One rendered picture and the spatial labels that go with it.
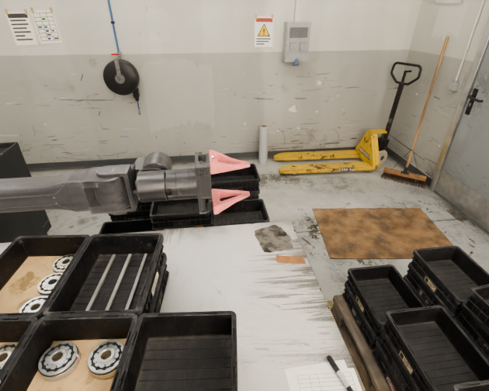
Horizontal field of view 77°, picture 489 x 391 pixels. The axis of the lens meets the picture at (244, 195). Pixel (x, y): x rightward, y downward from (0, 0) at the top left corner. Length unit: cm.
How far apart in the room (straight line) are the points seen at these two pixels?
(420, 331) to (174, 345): 123
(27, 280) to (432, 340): 180
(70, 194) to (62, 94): 360
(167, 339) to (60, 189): 66
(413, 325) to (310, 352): 77
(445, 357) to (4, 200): 174
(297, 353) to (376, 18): 374
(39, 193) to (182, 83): 333
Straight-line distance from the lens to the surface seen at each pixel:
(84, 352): 117
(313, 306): 135
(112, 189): 58
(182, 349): 108
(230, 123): 399
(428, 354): 179
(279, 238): 163
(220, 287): 139
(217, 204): 58
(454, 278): 224
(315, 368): 121
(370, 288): 211
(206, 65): 382
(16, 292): 147
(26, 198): 64
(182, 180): 56
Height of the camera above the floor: 173
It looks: 31 degrees down
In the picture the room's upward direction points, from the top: straight up
